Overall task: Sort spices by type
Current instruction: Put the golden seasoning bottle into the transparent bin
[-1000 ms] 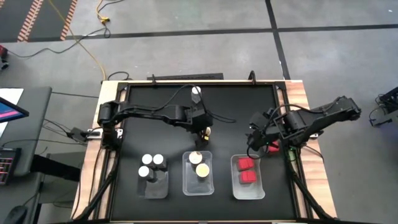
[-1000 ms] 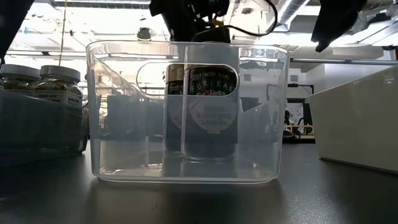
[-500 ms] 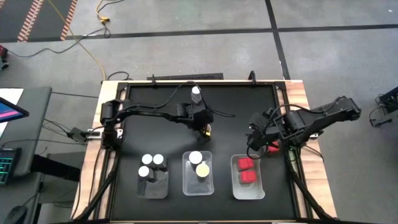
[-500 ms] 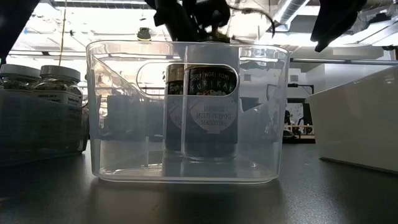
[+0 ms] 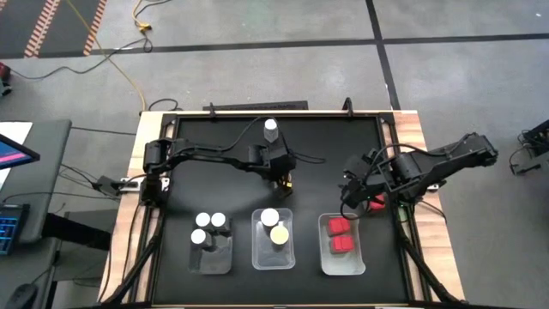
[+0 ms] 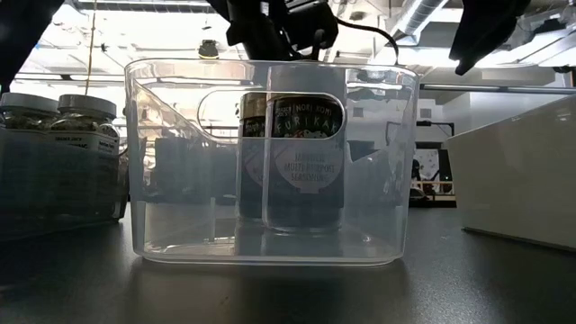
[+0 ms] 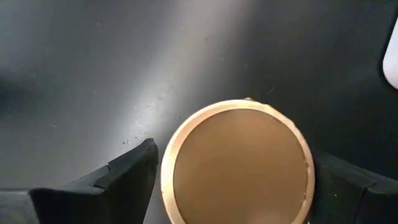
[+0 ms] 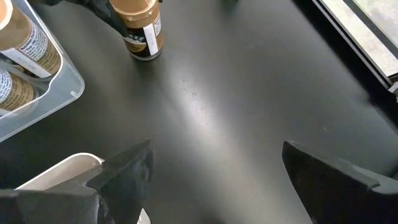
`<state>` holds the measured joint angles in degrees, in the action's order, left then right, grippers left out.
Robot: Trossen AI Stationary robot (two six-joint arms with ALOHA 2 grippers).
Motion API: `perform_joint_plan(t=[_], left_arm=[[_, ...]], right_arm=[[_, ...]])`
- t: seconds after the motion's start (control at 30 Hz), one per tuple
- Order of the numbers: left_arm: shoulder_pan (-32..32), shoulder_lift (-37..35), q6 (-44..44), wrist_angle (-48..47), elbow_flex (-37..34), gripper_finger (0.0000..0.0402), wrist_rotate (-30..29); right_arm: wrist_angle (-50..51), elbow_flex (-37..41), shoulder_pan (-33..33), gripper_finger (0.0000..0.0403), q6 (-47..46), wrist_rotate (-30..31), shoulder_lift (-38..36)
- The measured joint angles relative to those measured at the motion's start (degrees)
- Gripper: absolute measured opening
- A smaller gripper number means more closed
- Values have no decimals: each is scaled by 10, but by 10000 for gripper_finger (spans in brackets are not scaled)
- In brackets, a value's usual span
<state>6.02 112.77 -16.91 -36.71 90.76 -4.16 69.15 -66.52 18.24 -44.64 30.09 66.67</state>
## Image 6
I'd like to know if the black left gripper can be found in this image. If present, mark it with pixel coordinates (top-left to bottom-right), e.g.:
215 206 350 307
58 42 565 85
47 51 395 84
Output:
206 0 339 62

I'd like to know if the pale-lid furikake jar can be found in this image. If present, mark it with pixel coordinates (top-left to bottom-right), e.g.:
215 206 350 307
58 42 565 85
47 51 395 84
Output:
234 92 271 224

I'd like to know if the brown-lid furikake jar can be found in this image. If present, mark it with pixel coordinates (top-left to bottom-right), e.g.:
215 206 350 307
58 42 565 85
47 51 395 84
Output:
262 65 348 235

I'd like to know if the white-lid glass spice jar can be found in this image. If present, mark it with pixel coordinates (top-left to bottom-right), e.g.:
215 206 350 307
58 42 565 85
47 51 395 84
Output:
47 93 121 157
0 92 59 140

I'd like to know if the black and yellow hanging device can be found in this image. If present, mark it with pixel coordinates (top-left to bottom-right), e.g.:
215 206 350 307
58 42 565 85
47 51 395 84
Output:
197 39 221 60

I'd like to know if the dark cabinet with green light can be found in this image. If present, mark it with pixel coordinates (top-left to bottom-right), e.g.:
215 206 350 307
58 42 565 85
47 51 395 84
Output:
438 148 455 182

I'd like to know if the frosted white plastic bin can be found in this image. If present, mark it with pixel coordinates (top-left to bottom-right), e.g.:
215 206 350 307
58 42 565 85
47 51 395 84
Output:
445 94 576 253

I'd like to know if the smoky clear plastic bin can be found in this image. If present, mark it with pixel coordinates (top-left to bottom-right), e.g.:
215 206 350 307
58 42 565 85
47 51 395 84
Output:
0 137 130 235

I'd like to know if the grey horizontal rail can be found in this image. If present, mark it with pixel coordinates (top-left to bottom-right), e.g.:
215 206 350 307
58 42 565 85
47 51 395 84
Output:
420 84 576 95

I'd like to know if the silver ceiling duct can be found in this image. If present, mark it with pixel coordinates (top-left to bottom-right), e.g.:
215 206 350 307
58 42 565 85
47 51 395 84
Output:
390 0 451 42

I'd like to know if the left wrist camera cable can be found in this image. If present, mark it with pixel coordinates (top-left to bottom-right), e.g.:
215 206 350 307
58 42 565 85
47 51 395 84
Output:
335 17 401 67

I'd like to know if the hanging yellow cord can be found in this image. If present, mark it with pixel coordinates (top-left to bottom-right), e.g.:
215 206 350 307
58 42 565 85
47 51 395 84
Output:
83 0 98 96

